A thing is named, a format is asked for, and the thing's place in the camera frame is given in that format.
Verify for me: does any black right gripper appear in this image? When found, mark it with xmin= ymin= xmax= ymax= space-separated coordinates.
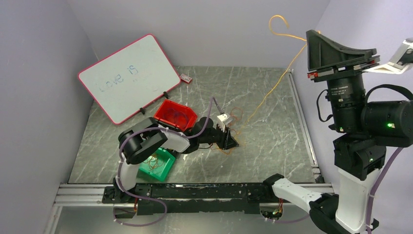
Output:
xmin=305 ymin=28 xmax=379 ymax=132

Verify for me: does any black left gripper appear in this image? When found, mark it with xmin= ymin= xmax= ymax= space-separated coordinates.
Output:
xmin=199 ymin=123 xmax=240 ymax=151

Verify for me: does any yellow cable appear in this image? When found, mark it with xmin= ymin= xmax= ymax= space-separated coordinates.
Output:
xmin=237 ymin=14 xmax=321 ymax=137

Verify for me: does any purple cable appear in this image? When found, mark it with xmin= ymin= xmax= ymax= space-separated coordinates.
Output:
xmin=166 ymin=108 xmax=189 ymax=127

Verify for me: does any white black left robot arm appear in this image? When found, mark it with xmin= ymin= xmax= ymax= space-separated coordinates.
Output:
xmin=115 ymin=117 xmax=239 ymax=203

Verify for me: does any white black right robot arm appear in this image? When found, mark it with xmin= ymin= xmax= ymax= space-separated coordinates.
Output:
xmin=263 ymin=30 xmax=413 ymax=234

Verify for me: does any red plastic bin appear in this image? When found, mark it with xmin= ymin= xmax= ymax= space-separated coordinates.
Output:
xmin=153 ymin=99 xmax=198 ymax=132

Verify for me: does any green plastic bin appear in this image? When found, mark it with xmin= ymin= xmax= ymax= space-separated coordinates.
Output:
xmin=137 ymin=148 xmax=178 ymax=182

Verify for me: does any small red white box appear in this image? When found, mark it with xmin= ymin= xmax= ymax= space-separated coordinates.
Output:
xmin=179 ymin=74 xmax=193 ymax=84

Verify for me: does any pink framed whiteboard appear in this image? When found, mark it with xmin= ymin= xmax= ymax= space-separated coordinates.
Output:
xmin=78 ymin=34 xmax=181 ymax=125

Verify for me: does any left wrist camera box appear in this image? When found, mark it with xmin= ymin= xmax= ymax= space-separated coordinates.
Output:
xmin=217 ymin=113 xmax=233 ymax=132

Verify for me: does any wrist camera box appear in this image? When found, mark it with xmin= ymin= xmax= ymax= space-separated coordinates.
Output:
xmin=366 ymin=38 xmax=413 ymax=75
xmin=217 ymin=113 xmax=233 ymax=132

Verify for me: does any aluminium table edge rail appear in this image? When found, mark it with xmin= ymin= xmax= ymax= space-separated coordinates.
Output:
xmin=286 ymin=69 xmax=325 ymax=183

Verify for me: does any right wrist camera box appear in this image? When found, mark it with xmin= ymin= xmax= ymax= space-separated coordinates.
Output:
xmin=366 ymin=38 xmax=413 ymax=75

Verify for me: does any black base frame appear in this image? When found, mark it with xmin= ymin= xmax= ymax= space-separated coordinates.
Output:
xmin=101 ymin=182 xmax=279 ymax=215

